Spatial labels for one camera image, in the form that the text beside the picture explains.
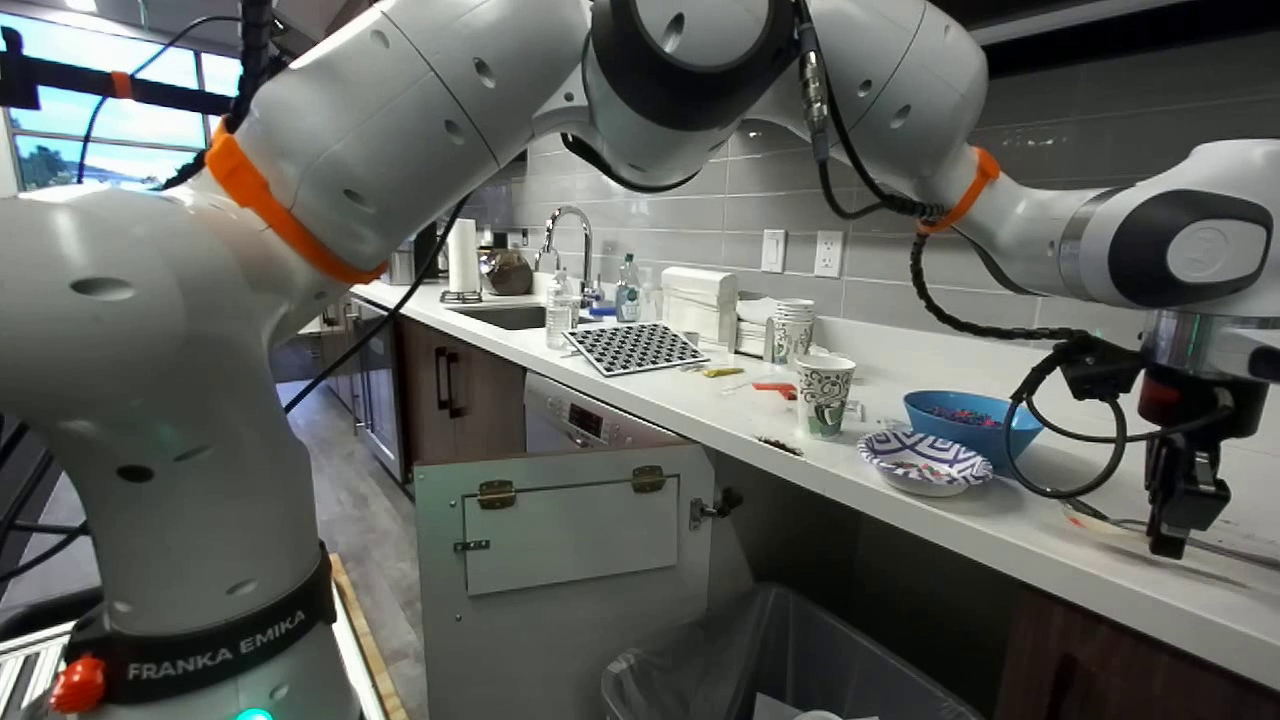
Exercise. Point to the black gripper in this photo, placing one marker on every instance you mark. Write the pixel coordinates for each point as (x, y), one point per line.
(1195, 425)

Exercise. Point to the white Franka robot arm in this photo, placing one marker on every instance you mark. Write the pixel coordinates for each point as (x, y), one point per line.
(135, 403)

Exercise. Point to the metal spoon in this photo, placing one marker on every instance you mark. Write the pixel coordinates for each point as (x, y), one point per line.
(1261, 561)

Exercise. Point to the white blue patterned bowl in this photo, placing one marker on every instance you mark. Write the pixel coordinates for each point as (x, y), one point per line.
(925, 463)

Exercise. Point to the patterned paper cup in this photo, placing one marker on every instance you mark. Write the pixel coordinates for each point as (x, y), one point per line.
(831, 397)

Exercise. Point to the grey trash bin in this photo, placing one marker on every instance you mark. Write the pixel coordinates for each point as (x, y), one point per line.
(803, 664)

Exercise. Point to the black pen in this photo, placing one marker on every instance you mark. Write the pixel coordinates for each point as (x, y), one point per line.
(781, 447)

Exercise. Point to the red sauce packet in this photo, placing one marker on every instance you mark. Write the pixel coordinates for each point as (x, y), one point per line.
(778, 391)

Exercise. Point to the clear plastic cups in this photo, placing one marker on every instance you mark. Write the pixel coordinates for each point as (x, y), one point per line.
(792, 329)

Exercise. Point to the metal napkin holder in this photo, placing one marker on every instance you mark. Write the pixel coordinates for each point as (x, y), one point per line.
(752, 329)

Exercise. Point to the yellow packet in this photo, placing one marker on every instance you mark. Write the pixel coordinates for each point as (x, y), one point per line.
(721, 368)

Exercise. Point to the white dish rack box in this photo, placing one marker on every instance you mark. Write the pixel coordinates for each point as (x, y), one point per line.
(698, 305)

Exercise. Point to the black white checkered mat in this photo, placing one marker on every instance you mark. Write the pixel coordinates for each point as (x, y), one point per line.
(632, 349)

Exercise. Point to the soap bottle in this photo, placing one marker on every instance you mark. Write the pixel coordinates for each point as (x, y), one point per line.
(629, 289)

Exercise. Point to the steel dishwasher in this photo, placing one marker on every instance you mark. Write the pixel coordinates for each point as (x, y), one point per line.
(587, 421)

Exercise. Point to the open cabinet door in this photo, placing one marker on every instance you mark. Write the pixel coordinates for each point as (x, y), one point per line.
(562, 625)

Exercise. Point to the clear plastic water bottle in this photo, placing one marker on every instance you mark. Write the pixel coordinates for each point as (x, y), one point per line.
(562, 318)

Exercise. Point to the chrome faucet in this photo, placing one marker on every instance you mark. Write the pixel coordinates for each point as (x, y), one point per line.
(587, 242)

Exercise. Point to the dark kettle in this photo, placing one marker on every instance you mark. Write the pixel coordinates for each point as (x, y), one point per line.
(511, 269)

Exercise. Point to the brown cabinet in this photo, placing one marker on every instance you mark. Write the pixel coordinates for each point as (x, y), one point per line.
(462, 403)

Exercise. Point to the paper towel roll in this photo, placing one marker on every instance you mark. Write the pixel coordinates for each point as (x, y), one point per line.
(462, 262)

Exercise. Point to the white wall outlet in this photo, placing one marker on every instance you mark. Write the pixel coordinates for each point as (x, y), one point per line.
(831, 253)

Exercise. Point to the white wall switch plate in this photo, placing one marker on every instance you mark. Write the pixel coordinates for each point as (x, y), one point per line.
(775, 251)

